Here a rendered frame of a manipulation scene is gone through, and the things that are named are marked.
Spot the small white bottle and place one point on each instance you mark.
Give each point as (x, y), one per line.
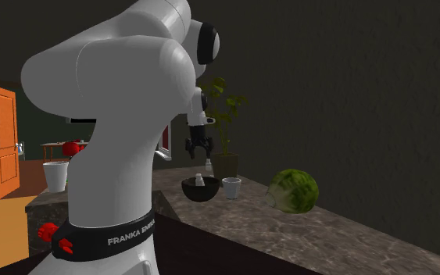
(208, 165)

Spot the wooden table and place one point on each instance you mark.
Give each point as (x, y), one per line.
(54, 144)

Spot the small white shaker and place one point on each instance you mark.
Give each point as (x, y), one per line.
(199, 180)

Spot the green lettuce head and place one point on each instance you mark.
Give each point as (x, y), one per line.
(294, 190)

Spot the white cup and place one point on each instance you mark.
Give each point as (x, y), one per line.
(231, 188)

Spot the black bowl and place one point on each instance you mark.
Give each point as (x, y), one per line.
(200, 192)

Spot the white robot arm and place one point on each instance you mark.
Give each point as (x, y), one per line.
(128, 114)

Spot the white bucket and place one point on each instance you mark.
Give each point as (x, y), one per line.
(55, 177)

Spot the orange door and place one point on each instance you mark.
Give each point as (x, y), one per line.
(6, 144)

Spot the white framed window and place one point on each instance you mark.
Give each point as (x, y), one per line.
(165, 146)

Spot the green potted plant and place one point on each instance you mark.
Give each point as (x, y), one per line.
(225, 165)

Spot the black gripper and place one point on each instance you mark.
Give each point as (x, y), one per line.
(198, 134)

